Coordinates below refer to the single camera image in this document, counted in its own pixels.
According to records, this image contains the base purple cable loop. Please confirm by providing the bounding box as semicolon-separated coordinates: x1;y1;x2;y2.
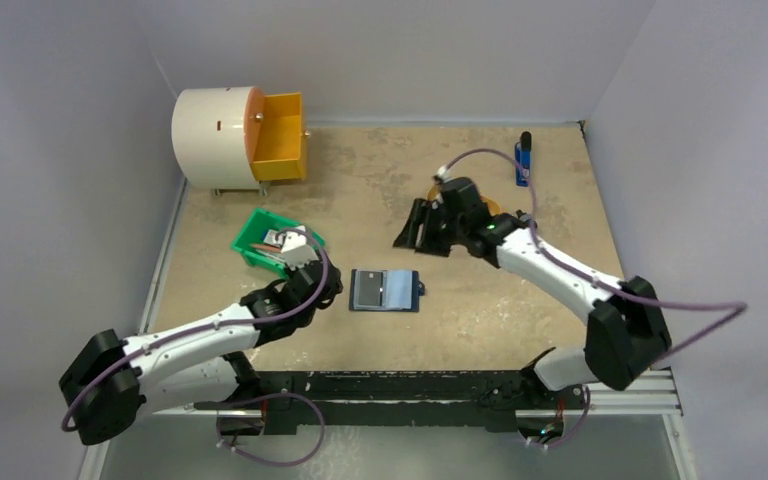
214;388;329;469

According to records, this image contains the green plastic bin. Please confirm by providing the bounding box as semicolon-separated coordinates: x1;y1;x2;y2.
231;208;303;279

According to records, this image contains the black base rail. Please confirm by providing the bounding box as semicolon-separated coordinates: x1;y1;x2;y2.
194;370;585;435

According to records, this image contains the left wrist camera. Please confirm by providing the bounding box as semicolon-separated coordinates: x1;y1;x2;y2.
276;225;321;270

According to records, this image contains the white cylindrical drawer cabinet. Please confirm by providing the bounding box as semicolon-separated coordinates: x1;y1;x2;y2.
171;86;265;190

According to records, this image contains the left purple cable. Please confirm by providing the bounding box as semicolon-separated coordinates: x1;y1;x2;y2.
60;228;331;433

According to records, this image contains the blue black stapler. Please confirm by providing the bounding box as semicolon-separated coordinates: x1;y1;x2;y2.
514;131;532;187

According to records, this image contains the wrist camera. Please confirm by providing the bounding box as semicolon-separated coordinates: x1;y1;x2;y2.
276;225;321;270
432;165;451;185

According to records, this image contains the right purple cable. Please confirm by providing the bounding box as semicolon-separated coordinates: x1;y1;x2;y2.
443;148;748;452

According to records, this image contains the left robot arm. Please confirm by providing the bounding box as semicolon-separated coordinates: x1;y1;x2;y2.
58;260;343;445

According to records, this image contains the blue leather card holder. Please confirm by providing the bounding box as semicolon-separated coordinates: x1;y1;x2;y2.
348;269;426;312

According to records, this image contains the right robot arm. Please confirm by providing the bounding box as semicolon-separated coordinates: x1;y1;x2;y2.
393;177;672;407

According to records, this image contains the aluminium frame rail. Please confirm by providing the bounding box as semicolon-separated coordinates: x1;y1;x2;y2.
588;369;683;415

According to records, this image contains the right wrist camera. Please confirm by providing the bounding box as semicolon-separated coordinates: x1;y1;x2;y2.
432;165;451;185

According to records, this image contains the black card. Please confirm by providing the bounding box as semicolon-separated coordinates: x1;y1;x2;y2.
354;270;385;308

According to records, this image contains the tan oval tray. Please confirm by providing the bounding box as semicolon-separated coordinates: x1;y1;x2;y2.
426;185;504;215

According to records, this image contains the orange drawer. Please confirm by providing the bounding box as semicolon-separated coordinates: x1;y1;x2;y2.
251;92;308;182

